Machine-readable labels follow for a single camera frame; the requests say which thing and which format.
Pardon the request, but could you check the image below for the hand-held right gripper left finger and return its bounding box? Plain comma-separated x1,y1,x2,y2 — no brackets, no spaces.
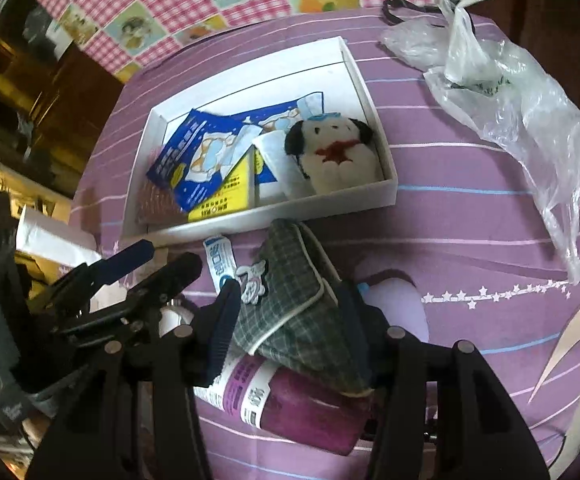
25,277,243,480

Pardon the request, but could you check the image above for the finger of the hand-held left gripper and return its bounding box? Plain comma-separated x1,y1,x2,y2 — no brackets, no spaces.
52,252,203,346
50,239,157,306

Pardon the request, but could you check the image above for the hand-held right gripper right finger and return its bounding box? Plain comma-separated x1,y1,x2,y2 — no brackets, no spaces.
340,282,553,480

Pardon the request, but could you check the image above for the pink glitter scrubber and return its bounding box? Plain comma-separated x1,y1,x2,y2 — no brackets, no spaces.
137,180,191,223

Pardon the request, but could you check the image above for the grey plaid pouch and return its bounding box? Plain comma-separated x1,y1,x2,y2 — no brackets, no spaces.
232,219,377,398

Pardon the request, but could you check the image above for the white yellow packet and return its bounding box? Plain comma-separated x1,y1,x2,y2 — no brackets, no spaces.
187,129,307,223

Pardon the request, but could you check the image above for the blue dog print packet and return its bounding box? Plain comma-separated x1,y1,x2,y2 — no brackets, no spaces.
146,90,325,213

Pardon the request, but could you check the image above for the white plush dog toy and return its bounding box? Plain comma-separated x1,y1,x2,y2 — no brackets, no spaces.
284,112,377,195

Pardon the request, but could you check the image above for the white cardboard box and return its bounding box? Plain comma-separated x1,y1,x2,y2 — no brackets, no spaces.
120,36,399,246

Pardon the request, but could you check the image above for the white blue tube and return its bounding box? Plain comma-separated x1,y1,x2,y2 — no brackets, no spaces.
204,234,241,296

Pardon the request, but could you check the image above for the purple pump bottle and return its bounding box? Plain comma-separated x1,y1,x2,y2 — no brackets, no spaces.
192,350,373,457

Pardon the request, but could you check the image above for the dark wooden cabinet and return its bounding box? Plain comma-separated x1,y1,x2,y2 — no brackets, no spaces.
0,10,121,201
460,0,580,111

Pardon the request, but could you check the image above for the clear plastic bag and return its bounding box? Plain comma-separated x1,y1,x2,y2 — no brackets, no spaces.
380,0,580,286

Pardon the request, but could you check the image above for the pink checkered printed cloth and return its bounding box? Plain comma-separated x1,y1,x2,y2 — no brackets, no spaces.
15,0,463,83

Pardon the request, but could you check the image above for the black cord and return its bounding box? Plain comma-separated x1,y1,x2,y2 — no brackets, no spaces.
382,0,445,26

